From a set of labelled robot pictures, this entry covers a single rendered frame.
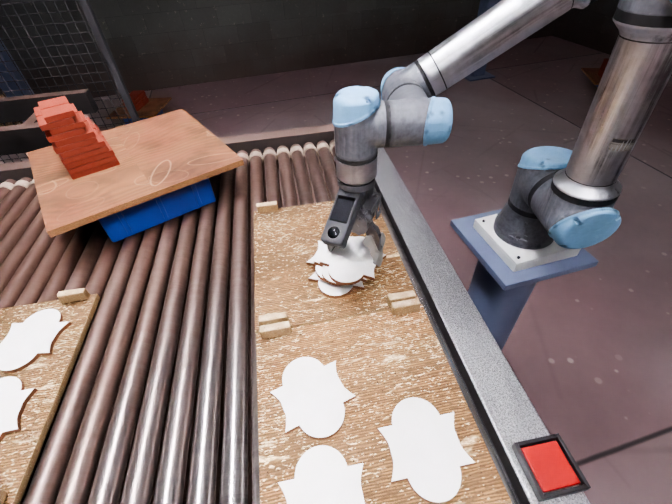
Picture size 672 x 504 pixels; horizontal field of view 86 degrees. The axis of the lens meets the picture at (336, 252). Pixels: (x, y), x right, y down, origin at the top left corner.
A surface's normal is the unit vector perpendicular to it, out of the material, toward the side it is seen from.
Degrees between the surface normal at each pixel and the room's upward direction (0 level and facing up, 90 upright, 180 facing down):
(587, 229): 98
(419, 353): 0
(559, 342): 0
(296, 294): 0
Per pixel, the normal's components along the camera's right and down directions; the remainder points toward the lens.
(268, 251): -0.04, -0.73
